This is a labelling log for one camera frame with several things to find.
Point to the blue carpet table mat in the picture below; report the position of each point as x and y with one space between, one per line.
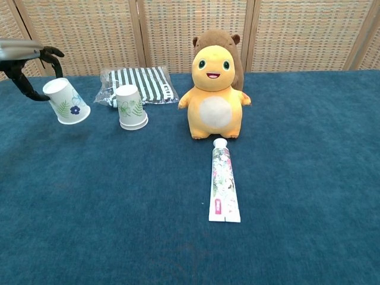
297 178

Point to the white floral paper cup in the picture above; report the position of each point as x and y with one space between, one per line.
68 104
129 104
133 128

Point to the woven rattan folding screen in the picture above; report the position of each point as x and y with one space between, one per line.
190 29

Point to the white floral toothpaste tube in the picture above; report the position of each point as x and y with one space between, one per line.
224 178

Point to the striped cloth in plastic bag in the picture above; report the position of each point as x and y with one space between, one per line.
148 83

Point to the yellow dragon plush toy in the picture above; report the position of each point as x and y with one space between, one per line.
213 112

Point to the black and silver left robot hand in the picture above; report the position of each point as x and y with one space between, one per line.
17 49

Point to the brown capybara plush toy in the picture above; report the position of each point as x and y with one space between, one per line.
236 59

